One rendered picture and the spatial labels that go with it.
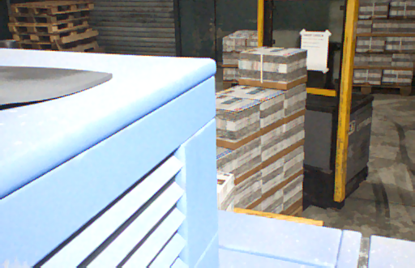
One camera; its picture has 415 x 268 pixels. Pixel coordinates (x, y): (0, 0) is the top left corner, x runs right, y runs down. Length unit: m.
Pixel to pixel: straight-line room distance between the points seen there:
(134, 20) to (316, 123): 6.88
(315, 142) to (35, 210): 3.82
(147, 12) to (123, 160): 9.90
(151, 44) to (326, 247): 9.74
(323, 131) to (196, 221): 3.58
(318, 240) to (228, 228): 0.09
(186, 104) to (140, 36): 9.92
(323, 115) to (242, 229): 3.40
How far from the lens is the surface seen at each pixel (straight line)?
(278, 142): 3.25
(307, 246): 0.51
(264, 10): 3.86
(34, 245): 0.22
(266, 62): 3.26
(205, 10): 9.58
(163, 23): 10.01
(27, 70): 0.36
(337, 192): 3.90
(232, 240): 0.52
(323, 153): 4.01
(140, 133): 0.29
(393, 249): 0.53
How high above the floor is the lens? 1.82
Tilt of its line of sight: 18 degrees down
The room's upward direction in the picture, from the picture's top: 2 degrees counter-clockwise
